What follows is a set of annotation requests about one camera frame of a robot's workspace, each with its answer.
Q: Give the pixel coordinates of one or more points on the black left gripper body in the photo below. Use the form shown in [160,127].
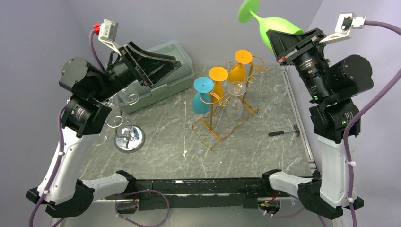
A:
[127,69]

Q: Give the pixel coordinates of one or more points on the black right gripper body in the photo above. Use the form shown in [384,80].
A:
[309,60]

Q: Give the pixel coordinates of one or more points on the green wine glass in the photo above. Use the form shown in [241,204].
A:
[249,9]

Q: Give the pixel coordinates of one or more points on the clear wine glass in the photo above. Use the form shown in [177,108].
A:
[235,106]
[281,92]

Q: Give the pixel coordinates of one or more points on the blue wine glass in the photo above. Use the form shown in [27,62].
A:
[201,100]

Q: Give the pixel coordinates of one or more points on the clear wine glass front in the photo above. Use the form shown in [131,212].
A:
[235,106]

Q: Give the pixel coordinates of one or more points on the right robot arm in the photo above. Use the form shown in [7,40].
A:
[331,89]

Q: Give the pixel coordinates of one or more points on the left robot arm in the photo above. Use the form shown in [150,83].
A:
[80,122]

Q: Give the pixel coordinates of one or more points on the orange wine glass rear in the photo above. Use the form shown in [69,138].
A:
[238,72]

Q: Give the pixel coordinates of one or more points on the orange wine glass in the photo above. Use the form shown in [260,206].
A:
[238,72]
[218,75]

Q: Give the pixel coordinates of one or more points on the orange wine glass front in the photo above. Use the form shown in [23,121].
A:
[218,75]

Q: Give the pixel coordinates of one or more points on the silver spiral glass stand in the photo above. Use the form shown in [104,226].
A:
[127,137]

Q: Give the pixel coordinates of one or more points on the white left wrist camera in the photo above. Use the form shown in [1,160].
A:
[107,31]

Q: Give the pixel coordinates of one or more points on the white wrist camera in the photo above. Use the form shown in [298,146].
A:
[107,31]
[345,23]

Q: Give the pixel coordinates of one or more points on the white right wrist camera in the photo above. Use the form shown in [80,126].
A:
[345,23]

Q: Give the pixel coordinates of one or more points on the black handled hammer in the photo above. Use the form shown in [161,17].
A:
[295,129]

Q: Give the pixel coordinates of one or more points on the gold wire glass rack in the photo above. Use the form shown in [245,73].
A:
[215,126]

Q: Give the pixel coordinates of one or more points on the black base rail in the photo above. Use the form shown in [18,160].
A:
[245,192]

